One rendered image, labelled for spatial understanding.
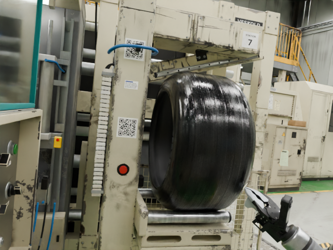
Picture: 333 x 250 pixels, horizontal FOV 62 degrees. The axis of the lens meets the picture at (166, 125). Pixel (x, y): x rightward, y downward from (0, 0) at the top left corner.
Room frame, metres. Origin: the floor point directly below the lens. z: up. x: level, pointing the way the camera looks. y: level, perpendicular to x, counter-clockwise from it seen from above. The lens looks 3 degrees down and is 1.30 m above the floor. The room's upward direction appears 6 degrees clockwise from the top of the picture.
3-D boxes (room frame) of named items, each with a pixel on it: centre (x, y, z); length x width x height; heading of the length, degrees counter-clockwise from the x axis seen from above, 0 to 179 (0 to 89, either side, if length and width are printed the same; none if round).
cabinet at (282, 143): (5.43, -2.23, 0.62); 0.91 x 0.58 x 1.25; 117
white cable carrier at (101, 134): (1.05, 0.24, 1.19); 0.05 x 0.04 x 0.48; 15
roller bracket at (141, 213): (1.14, 0.09, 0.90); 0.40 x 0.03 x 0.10; 15
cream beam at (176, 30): (1.51, -0.13, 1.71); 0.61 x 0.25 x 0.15; 105
